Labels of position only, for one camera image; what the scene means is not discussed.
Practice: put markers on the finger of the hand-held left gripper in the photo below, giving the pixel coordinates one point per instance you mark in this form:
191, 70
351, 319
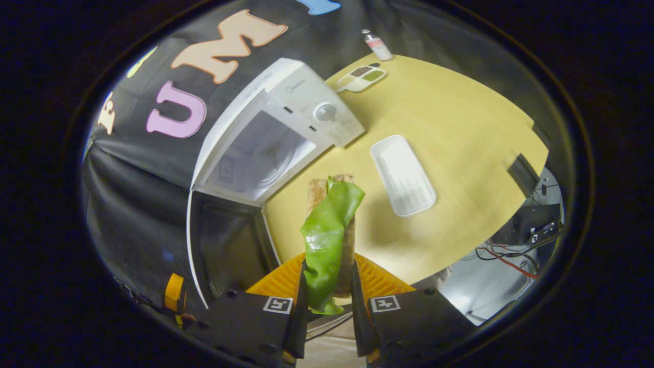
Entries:
173, 294

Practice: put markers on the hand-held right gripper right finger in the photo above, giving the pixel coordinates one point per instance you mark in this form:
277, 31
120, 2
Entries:
414, 322

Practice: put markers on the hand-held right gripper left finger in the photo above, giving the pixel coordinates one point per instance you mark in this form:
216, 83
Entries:
255, 327

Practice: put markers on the sandwich with green lettuce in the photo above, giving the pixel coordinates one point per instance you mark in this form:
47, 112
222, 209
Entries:
327, 235

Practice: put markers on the white microwave oven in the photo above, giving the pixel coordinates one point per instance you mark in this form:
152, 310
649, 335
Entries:
306, 97

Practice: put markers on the black backdrop cloth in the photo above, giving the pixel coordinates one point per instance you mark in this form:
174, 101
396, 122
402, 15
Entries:
133, 214

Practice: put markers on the white foam tray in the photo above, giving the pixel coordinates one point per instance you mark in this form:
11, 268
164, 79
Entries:
403, 176

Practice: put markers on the black electronics box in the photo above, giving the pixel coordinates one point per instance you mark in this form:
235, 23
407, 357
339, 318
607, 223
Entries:
529, 222

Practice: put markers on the black table clamp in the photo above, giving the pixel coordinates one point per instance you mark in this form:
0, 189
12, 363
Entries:
523, 175

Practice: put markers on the white divided condiment dish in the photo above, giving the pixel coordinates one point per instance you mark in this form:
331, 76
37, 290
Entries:
360, 79

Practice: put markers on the small clear bottle pink label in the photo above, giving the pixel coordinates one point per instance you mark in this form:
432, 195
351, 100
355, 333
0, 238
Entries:
379, 47

